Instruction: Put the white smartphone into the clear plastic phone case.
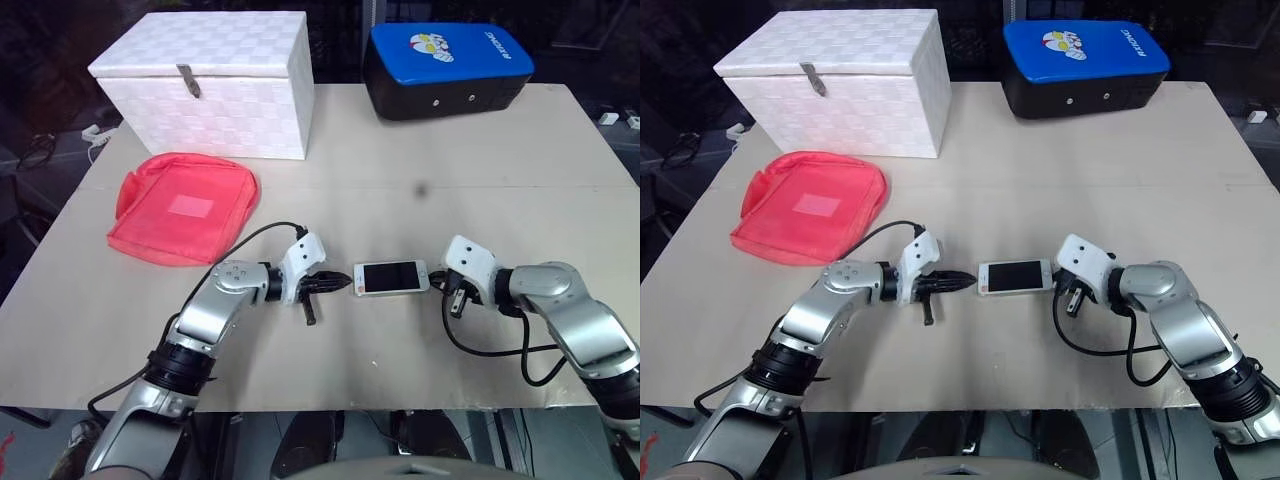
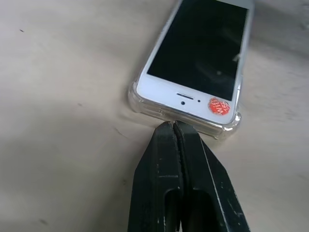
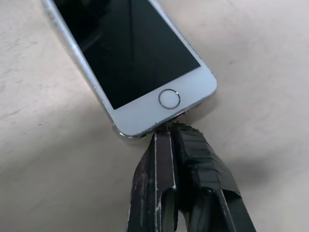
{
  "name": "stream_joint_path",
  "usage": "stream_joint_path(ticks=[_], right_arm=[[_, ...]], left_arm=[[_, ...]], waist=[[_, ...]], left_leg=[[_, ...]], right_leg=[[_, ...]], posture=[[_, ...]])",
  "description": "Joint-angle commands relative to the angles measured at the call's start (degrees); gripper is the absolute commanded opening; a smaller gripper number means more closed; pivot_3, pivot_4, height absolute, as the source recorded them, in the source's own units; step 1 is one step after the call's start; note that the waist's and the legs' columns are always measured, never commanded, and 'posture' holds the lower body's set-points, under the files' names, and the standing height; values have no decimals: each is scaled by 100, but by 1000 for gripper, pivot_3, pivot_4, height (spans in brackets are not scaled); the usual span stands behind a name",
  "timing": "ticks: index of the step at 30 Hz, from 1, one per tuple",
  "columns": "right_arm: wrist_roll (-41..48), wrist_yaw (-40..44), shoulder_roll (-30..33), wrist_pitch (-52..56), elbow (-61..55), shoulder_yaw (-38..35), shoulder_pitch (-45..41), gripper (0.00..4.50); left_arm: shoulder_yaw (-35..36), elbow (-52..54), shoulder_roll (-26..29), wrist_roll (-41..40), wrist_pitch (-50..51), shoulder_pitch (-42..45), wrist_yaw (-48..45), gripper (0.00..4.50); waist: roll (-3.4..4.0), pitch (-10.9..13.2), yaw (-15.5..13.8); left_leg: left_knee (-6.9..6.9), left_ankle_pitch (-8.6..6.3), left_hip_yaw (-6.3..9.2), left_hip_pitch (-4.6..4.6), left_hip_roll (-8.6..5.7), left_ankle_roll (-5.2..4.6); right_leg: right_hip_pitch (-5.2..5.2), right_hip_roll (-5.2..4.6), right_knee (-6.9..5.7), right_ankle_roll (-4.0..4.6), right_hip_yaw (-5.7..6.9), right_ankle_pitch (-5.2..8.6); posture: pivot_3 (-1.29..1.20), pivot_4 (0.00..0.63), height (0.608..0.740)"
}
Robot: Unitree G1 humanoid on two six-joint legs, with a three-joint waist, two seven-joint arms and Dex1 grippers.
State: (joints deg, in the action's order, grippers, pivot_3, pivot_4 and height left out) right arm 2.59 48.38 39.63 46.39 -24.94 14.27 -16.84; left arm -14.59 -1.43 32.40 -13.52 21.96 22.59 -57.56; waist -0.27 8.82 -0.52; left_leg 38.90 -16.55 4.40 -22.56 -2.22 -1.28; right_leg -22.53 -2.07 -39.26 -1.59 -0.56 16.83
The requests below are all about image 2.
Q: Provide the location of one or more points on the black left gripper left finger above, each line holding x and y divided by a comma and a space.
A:
154, 169

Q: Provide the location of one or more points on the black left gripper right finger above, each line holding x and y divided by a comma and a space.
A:
205, 174

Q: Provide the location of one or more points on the white smartphone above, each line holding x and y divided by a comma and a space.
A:
195, 55
190, 120

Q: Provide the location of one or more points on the round orange sticker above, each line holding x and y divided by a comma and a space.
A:
219, 106

